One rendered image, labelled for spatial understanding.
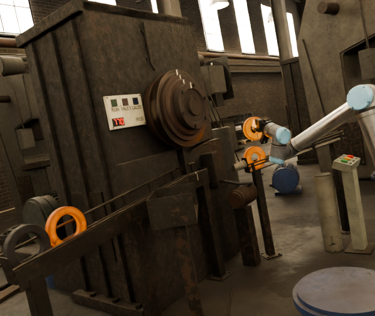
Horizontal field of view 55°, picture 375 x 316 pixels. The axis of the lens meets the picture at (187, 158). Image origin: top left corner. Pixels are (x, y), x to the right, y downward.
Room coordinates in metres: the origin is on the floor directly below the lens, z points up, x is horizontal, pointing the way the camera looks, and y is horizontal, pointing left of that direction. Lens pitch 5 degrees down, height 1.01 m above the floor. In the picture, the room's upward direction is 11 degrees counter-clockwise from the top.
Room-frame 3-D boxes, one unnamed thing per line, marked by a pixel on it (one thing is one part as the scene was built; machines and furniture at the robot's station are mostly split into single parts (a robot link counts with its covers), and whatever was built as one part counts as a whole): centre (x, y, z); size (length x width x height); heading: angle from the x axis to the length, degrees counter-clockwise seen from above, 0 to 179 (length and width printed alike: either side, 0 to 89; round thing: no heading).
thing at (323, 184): (2.35, -0.86, 0.26); 0.12 x 0.12 x 0.52
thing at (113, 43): (2.49, 0.32, 0.88); 1.08 x 0.73 x 1.76; 141
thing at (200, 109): (2.16, -0.09, 1.11); 0.28 x 0.06 x 0.28; 141
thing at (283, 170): (4.22, -1.12, 0.17); 0.57 x 0.31 x 0.34; 161
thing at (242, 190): (2.39, -0.32, 0.27); 0.22 x 0.13 x 0.53; 141
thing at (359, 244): (2.28, -1.01, 0.31); 0.24 x 0.16 x 0.62; 141
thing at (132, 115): (2.03, 0.29, 1.15); 0.26 x 0.02 x 0.18; 141
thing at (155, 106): (2.22, -0.01, 1.11); 0.47 x 0.06 x 0.47; 141
